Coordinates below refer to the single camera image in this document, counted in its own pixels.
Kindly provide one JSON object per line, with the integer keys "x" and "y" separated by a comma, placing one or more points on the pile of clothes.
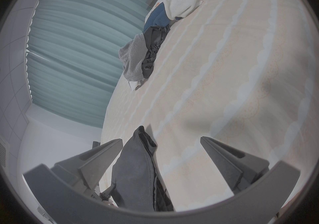
{"x": 135, "y": 55}

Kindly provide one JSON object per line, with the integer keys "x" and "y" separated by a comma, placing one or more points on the bed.
{"x": 224, "y": 68}

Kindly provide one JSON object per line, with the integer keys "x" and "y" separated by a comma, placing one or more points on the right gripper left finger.
{"x": 92, "y": 168}

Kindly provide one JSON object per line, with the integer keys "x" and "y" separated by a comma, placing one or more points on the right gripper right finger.
{"x": 231, "y": 165}

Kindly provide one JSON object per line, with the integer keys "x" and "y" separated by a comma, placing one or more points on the blue-green curtain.
{"x": 87, "y": 13}
{"x": 69, "y": 93}

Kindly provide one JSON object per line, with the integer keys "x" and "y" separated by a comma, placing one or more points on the black T-shirt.
{"x": 137, "y": 173}

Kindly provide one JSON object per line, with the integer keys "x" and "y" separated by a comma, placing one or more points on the grey bedside table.
{"x": 151, "y": 1}

